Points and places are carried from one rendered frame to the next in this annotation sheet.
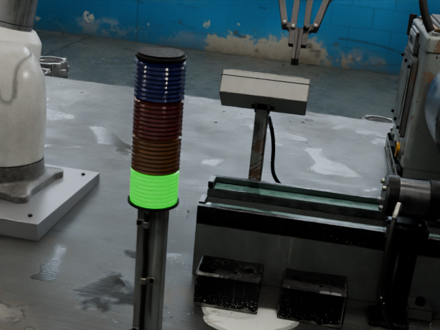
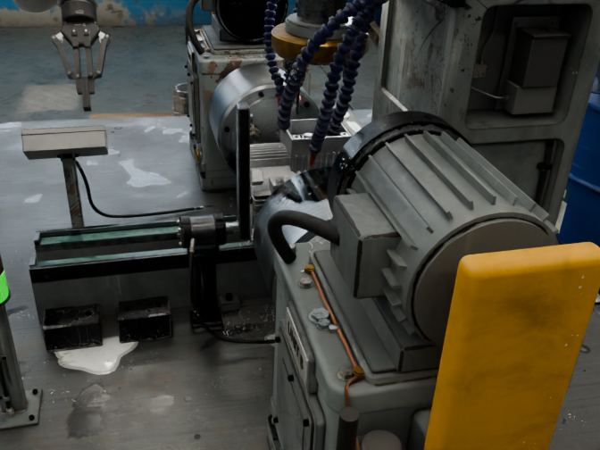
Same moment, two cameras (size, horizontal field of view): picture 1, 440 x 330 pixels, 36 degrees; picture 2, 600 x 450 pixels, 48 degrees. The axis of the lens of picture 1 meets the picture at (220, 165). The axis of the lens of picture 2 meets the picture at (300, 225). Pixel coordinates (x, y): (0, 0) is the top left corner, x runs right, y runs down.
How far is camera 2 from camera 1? 0.29 m
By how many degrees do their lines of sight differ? 22
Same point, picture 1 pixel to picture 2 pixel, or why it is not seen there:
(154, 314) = (14, 381)
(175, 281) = (26, 334)
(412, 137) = (206, 145)
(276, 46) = not seen: hidden behind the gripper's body
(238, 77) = (37, 135)
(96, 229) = not seen: outside the picture
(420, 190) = (207, 225)
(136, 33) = not seen: outside the picture
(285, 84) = (83, 134)
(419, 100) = (204, 114)
